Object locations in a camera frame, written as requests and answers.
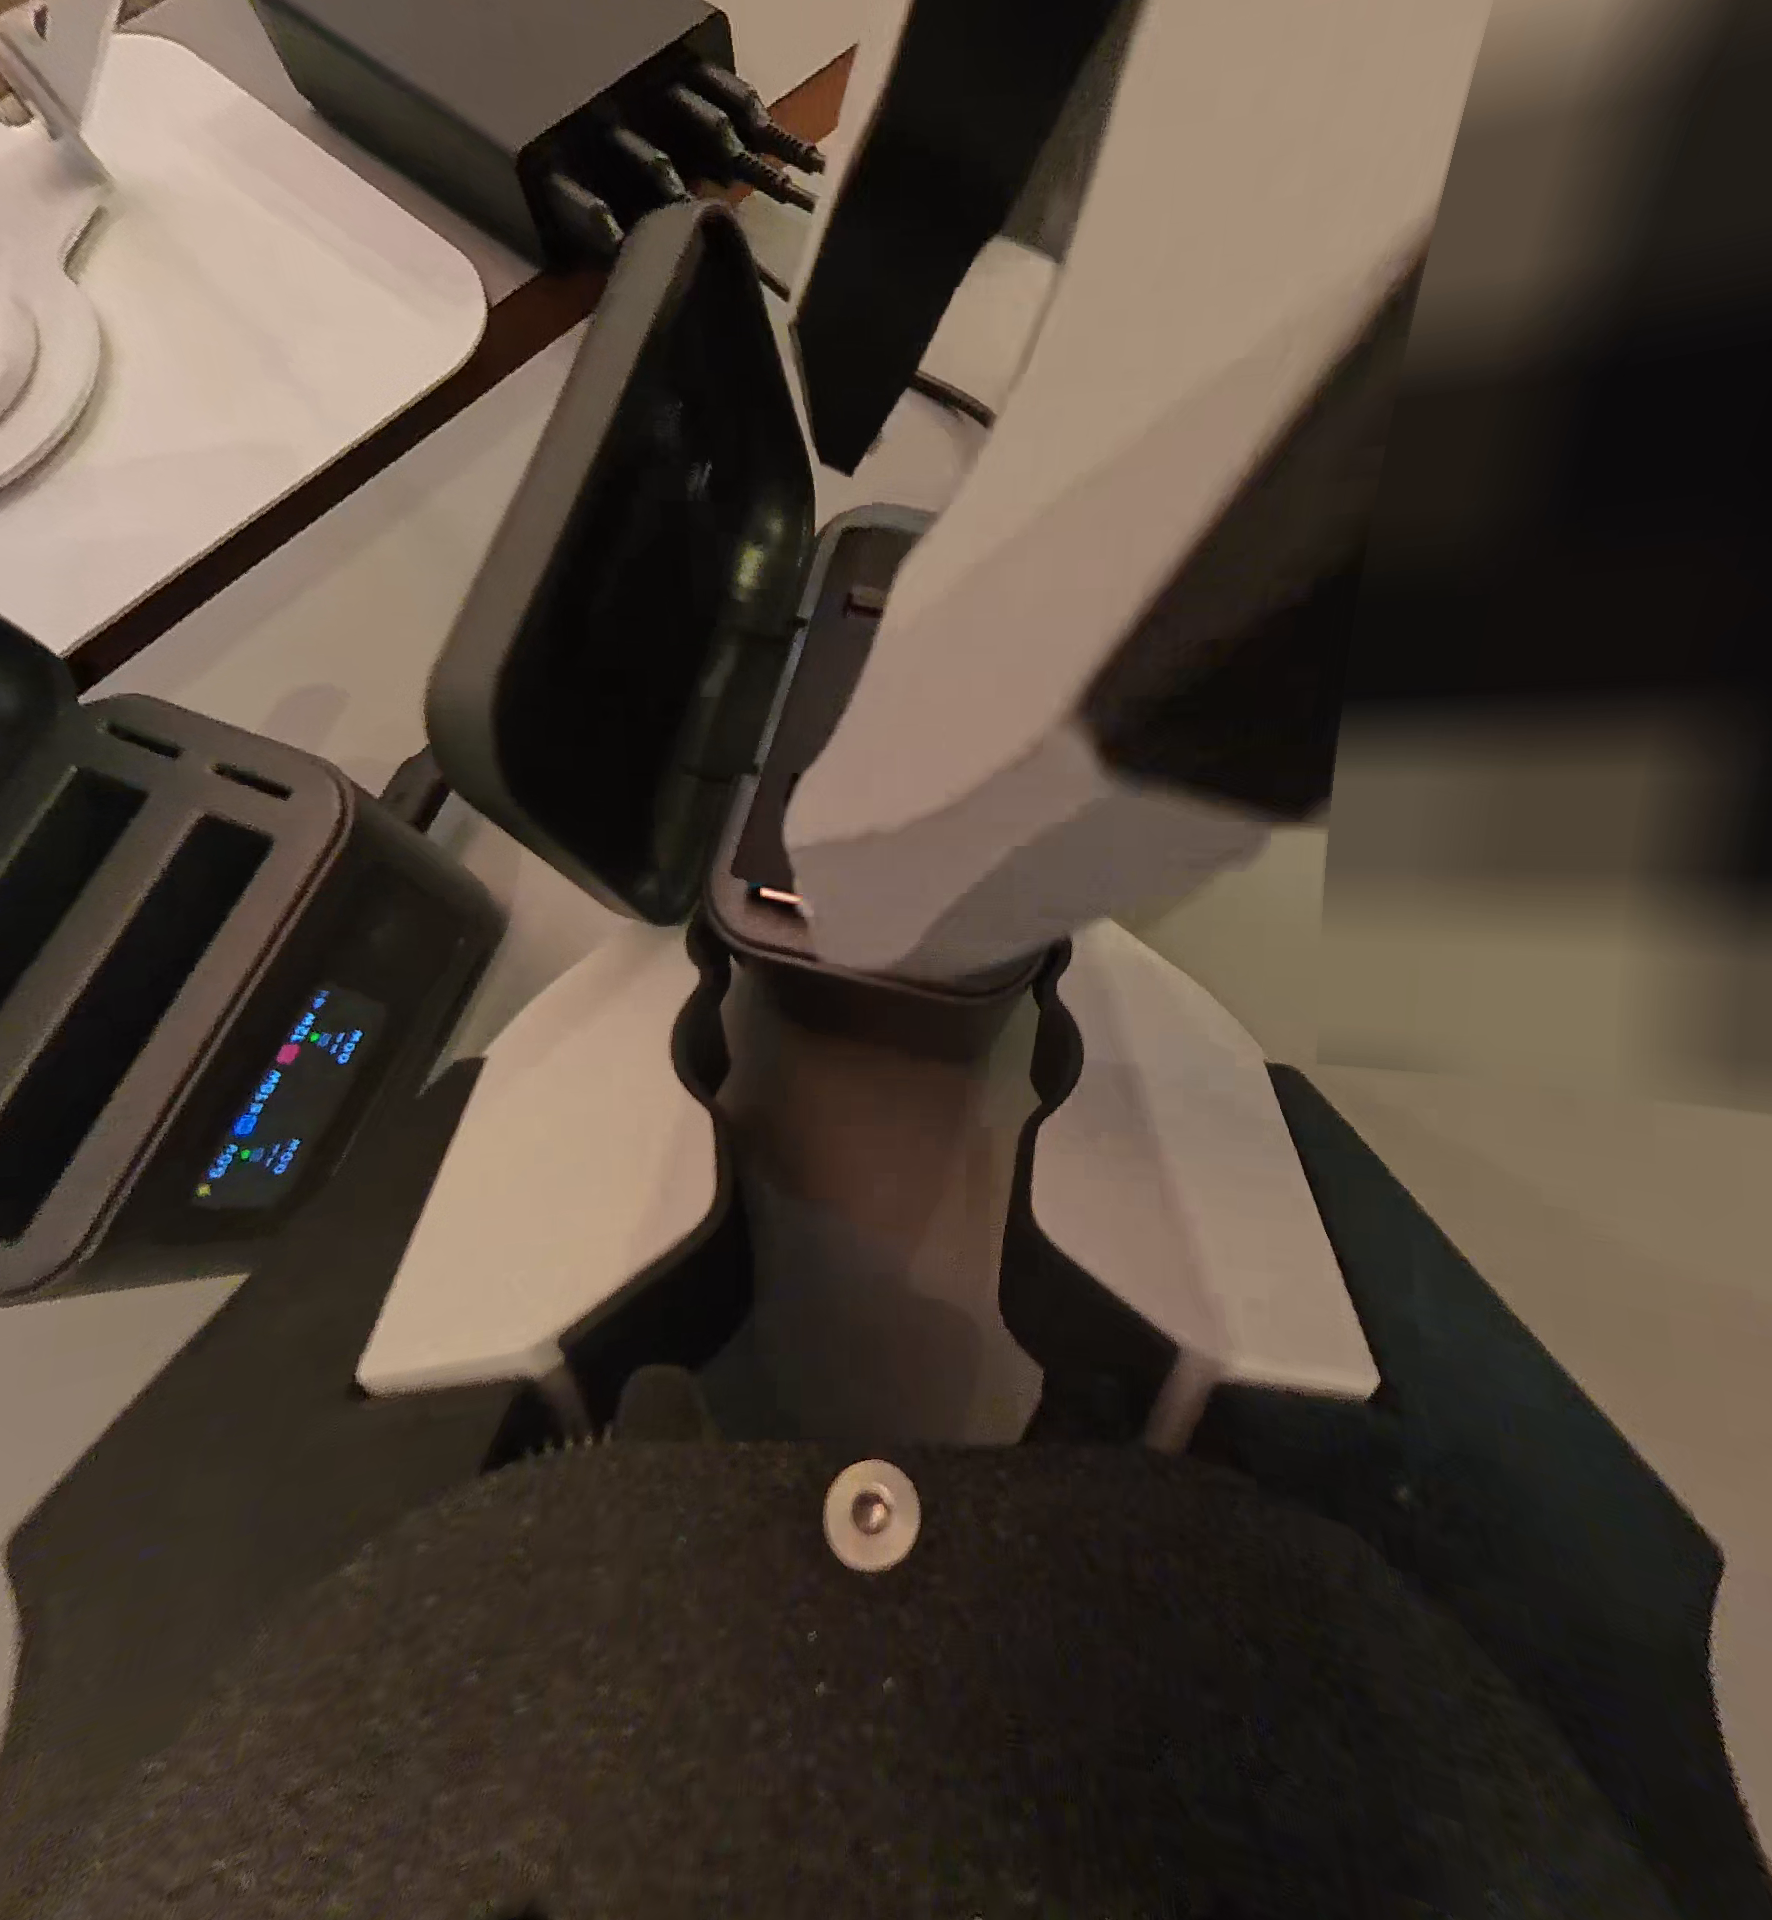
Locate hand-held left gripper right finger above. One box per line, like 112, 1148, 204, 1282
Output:
1002, 915, 1387, 1418

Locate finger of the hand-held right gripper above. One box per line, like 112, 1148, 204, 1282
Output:
736, 0, 1494, 988
790, 0, 1141, 476

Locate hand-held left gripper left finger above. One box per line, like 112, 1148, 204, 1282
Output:
359, 915, 755, 1401

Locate black battery charger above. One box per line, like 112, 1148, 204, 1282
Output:
0, 569, 504, 1306
422, 205, 1072, 1441

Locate black usb hub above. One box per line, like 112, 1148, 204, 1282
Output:
257, 0, 740, 228

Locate white stand base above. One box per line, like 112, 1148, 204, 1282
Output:
0, 31, 491, 655

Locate black charging cable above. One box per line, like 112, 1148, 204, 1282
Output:
671, 55, 829, 212
601, 120, 721, 212
526, 176, 634, 264

